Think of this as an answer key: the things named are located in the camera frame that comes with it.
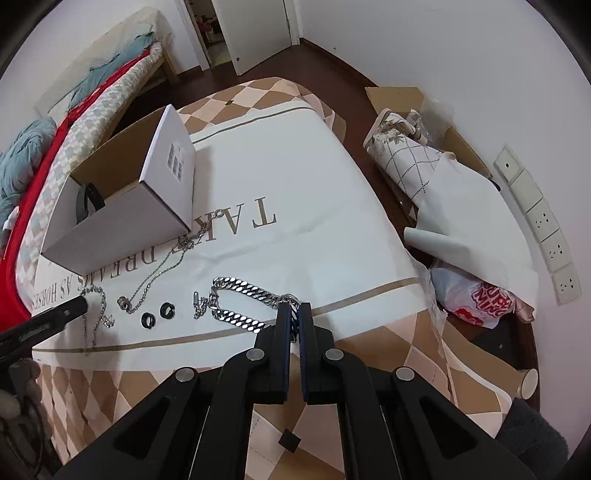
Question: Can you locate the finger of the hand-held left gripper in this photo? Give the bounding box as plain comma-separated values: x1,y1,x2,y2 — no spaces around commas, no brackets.
0,295,89,354

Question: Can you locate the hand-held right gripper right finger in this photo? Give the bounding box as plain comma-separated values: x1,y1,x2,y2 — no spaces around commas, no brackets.
298,302,537,480

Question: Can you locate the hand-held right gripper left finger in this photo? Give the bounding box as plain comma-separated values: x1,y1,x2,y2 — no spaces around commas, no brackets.
53,305,298,480

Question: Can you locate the thin silver pendant necklace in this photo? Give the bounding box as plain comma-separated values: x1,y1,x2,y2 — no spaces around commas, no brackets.
79,284,116,357

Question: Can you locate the thick silver chain bracelet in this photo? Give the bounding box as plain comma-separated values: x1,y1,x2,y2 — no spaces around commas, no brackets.
193,276,302,331

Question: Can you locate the white cardboard box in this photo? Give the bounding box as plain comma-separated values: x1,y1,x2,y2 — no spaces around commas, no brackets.
41,104,197,274

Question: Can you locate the person's left hand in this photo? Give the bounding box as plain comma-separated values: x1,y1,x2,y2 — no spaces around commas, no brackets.
0,357,46,432

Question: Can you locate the checkered printed tablecloth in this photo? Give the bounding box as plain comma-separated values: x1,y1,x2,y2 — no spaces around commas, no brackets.
17,77,514,480

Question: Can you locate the red and checkered bed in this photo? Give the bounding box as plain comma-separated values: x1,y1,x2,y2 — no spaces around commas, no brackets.
0,54,154,326

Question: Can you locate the red and white plastic bag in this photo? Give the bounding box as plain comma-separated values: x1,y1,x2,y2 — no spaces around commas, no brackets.
429,267,522,330

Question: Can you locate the rolled floral cloth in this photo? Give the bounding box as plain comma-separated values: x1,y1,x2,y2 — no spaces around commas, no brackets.
362,108,459,209

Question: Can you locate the white paper sheet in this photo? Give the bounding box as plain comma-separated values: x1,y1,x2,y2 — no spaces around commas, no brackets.
403,152,540,311

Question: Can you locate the checkered quilt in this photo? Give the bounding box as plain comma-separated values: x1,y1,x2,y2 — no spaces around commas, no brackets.
18,41,166,204

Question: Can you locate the paper cup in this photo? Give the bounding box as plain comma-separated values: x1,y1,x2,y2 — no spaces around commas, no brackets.
515,368,540,398

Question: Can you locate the clear plastic wrapping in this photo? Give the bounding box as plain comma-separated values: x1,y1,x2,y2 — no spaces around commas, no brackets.
419,98,457,149

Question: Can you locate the brown cardboard box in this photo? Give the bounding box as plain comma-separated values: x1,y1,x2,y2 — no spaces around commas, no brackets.
365,85,496,185

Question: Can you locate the grey fuzzy stool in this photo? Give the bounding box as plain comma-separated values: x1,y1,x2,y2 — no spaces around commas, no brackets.
496,397,570,480

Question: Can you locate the light blue blanket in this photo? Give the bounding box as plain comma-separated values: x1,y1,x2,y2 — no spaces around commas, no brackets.
0,31,154,221

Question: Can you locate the white door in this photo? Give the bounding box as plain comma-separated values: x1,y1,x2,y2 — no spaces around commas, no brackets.
210,0,297,77

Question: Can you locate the wooden bed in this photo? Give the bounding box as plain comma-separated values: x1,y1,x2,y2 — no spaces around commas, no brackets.
34,0,180,121

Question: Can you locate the thin silver ring necklace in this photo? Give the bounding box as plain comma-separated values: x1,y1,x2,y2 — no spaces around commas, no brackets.
117,209,228,315

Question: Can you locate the black bracelet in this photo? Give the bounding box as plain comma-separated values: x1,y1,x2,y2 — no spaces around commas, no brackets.
75,183,107,225

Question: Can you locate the white wall socket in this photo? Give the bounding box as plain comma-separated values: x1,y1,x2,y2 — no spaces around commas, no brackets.
539,230,574,274
551,264,582,306
525,200,560,244

